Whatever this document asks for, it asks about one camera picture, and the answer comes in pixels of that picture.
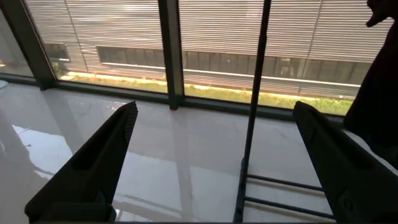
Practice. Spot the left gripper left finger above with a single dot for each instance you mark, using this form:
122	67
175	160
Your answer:
102	180

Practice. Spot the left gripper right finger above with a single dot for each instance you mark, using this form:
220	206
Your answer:
357	193

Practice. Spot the black garment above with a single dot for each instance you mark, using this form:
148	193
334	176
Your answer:
376	109

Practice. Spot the black clothes rack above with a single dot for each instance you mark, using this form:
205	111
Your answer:
253	109

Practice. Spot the window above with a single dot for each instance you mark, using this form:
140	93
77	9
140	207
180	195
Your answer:
124	46

